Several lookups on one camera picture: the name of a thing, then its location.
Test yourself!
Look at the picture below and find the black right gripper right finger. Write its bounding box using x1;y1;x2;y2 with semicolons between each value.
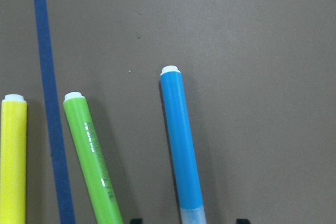
236;218;249;224

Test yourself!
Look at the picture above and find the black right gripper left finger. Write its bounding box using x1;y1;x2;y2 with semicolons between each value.
130;218;143;224

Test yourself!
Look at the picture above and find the blue highlighter pen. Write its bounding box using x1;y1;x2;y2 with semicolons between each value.
160;65;206;223

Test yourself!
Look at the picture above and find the green highlighter pen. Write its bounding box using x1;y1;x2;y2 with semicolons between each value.
63;91;123;223

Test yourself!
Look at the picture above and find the blue tape strip lengthwise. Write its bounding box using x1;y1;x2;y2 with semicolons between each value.
34;0;76;223

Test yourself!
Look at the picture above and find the yellow highlighter pen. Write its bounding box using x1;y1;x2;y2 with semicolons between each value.
1;94;27;223

